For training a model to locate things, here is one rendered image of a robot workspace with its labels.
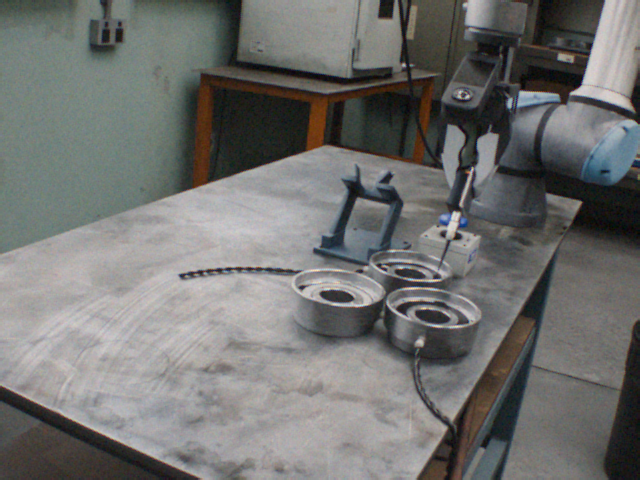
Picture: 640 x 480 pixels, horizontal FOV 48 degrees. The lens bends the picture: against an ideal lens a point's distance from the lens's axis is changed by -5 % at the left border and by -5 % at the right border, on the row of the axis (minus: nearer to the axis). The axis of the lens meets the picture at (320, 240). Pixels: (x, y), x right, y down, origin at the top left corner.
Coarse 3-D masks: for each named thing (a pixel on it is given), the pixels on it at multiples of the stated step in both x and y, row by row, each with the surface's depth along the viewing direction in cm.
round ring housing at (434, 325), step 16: (416, 288) 86; (448, 304) 86; (464, 304) 85; (384, 320) 82; (400, 320) 79; (416, 320) 81; (432, 320) 85; (448, 320) 83; (400, 336) 79; (416, 336) 78; (432, 336) 77; (448, 336) 77; (464, 336) 78; (432, 352) 79; (448, 352) 79; (464, 352) 80
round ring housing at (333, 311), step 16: (304, 272) 87; (320, 272) 89; (336, 272) 89; (352, 272) 89; (304, 288) 87; (320, 288) 86; (336, 288) 87; (368, 288) 88; (304, 304) 81; (320, 304) 80; (336, 304) 79; (352, 304) 83; (368, 304) 80; (304, 320) 82; (320, 320) 80; (336, 320) 80; (352, 320) 80; (368, 320) 81; (336, 336) 81; (352, 336) 82
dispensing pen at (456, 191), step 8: (472, 160) 97; (472, 168) 98; (456, 176) 96; (464, 176) 96; (456, 184) 96; (464, 184) 95; (456, 192) 95; (448, 200) 95; (456, 200) 95; (448, 208) 97; (456, 208) 96; (456, 216) 96; (448, 224) 96; (456, 224) 96; (448, 232) 96; (456, 232) 96; (448, 240) 95; (440, 264) 95
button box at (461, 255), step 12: (432, 228) 108; (444, 228) 108; (420, 240) 104; (432, 240) 103; (444, 240) 103; (456, 240) 104; (468, 240) 104; (432, 252) 103; (456, 252) 102; (468, 252) 102; (456, 264) 102; (468, 264) 104; (456, 276) 103
